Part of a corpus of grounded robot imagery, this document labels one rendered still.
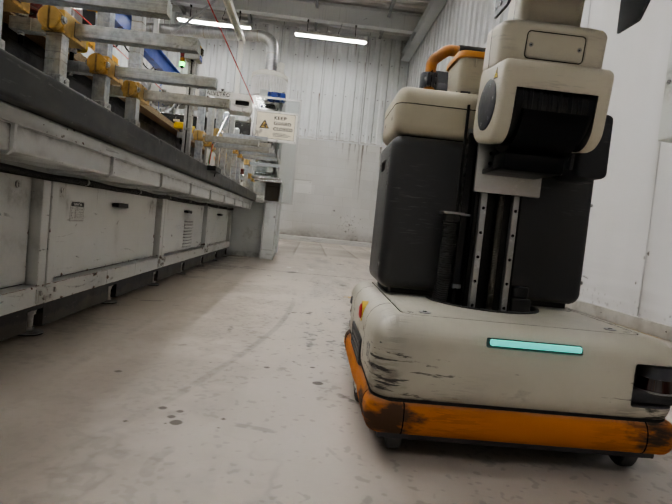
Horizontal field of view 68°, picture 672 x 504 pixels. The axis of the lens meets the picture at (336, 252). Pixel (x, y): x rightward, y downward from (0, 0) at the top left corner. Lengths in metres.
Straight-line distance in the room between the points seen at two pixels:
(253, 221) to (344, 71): 7.28
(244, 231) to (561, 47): 4.81
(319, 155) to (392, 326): 11.02
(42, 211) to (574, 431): 1.55
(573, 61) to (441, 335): 0.61
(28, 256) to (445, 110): 1.31
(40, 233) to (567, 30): 1.53
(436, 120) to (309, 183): 10.59
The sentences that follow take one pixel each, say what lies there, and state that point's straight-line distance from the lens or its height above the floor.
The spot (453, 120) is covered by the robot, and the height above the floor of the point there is 0.74.
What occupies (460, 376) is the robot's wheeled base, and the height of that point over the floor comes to 0.18.
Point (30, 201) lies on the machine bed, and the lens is 1.79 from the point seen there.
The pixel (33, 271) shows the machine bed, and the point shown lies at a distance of 1.80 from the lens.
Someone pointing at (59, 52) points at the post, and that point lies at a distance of 1.37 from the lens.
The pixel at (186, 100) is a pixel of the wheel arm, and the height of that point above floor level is 0.81.
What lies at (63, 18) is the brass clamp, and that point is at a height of 0.84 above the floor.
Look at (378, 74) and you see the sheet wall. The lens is 12.46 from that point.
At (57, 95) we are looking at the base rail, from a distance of 1.30.
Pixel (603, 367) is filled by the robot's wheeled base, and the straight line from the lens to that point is 1.12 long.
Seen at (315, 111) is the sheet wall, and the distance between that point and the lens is 12.11.
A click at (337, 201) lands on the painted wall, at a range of 11.85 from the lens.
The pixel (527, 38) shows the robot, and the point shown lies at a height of 0.85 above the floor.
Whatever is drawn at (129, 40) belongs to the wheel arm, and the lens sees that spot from 1.37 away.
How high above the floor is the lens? 0.44
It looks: 3 degrees down
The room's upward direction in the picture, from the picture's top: 6 degrees clockwise
